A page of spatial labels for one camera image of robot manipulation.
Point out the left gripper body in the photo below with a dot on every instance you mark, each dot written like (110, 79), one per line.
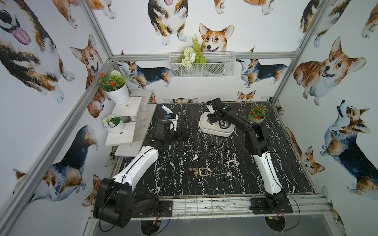
(167, 122)

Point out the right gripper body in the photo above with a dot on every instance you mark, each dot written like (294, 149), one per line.
(212, 117)

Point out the white pink band watch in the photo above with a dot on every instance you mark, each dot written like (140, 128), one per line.
(233, 163)

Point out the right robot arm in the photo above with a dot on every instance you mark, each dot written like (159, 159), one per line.
(257, 144)

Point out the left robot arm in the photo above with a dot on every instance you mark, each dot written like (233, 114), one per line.
(115, 202)

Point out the white storage box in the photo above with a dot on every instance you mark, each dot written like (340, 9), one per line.
(215, 129)

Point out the clear blue spray bottle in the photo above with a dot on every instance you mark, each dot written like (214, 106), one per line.
(167, 110)

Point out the white stepped shelf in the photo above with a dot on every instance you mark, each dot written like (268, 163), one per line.
(136, 115)

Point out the green pot red flowers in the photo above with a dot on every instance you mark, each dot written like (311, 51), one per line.
(257, 114)

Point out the small white flower pot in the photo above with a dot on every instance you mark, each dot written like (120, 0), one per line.
(113, 124)

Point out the green fern white flowers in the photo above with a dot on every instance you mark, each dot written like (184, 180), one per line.
(192, 55)

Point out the large white flower pot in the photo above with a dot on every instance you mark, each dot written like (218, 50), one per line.
(115, 87)

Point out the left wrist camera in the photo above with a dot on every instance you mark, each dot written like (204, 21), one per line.
(174, 120)

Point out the white wire wall basket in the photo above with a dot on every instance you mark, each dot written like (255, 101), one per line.
(216, 65)

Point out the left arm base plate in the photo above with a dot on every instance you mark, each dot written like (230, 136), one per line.
(161, 208)

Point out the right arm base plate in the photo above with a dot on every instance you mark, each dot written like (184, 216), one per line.
(268, 206)

